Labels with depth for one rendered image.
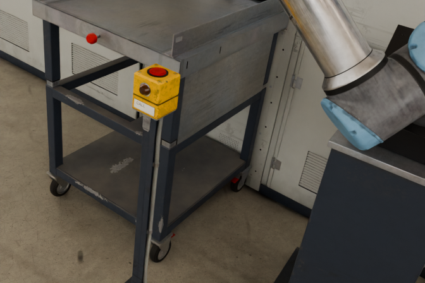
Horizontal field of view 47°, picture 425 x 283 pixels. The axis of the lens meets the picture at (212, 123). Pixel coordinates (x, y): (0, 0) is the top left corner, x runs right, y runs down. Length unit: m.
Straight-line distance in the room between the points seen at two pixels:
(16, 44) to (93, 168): 1.32
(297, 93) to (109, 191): 0.83
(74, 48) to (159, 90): 1.66
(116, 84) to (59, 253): 1.00
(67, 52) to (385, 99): 2.02
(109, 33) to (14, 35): 1.68
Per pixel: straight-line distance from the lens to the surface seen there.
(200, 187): 1.97
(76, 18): 1.60
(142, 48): 1.43
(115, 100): 2.61
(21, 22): 3.05
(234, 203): 2.19
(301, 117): 1.99
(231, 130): 2.21
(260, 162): 2.20
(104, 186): 1.94
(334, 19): 1.04
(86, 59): 2.69
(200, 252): 1.95
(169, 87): 1.13
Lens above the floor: 1.40
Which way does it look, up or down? 31 degrees down
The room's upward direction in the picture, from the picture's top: 9 degrees clockwise
